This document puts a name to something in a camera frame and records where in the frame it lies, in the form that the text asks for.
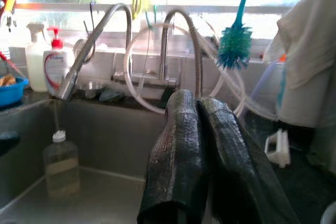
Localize white plastic clip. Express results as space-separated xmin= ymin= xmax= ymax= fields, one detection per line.
xmin=264 ymin=128 xmax=291 ymax=168

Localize white soap bottle red pump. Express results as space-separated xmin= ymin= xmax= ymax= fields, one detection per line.
xmin=43 ymin=26 xmax=69 ymax=96

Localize round metal hanging strainer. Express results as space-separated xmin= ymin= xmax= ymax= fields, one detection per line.
xmin=72 ymin=1 xmax=97 ymax=64

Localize chrome faucet with flexible hose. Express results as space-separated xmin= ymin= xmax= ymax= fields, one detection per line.
xmin=111 ymin=8 xmax=204 ymax=98

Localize white hanging cloth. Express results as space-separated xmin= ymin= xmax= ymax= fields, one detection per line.
xmin=263 ymin=0 xmax=336 ymax=129

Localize clear plastic bottle white cap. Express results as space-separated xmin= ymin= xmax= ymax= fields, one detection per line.
xmin=43 ymin=129 xmax=81 ymax=198

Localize brown food scraps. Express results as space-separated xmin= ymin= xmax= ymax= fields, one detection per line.
xmin=0 ymin=73 xmax=17 ymax=87

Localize red handled tool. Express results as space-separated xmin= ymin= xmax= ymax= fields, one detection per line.
xmin=0 ymin=50 xmax=27 ymax=78

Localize white bottle with blue label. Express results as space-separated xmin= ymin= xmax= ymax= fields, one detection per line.
xmin=275 ymin=55 xmax=288 ymax=109

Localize white looped water hose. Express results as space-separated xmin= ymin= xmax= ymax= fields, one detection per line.
xmin=123 ymin=23 xmax=279 ymax=121

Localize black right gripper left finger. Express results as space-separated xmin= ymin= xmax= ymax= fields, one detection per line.
xmin=136 ymin=89 xmax=208 ymax=224

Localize dark green sponge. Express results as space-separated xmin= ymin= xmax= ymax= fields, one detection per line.
xmin=99 ymin=89 xmax=124 ymax=103

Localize green hanging hook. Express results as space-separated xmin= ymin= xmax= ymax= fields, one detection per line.
xmin=144 ymin=5 xmax=159 ymax=31

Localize small steel cup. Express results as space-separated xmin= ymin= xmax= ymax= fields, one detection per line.
xmin=78 ymin=80 xmax=106 ymax=100

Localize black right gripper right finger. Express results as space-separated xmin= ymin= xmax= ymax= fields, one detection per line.
xmin=196 ymin=97 xmax=300 ymax=224

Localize chrome faucet with spray head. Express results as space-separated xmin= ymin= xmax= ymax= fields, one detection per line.
xmin=56 ymin=3 xmax=133 ymax=102

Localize blue bottle brush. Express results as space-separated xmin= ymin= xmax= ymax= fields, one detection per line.
xmin=215 ymin=0 xmax=257 ymax=70

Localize stainless steel kitchen sink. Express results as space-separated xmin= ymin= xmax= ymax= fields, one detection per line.
xmin=0 ymin=98 xmax=211 ymax=224

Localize blue plastic bowl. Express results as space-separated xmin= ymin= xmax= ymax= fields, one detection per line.
xmin=0 ymin=76 xmax=29 ymax=108

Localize white spray bottle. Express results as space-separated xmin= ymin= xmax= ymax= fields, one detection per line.
xmin=25 ymin=23 xmax=52 ymax=93

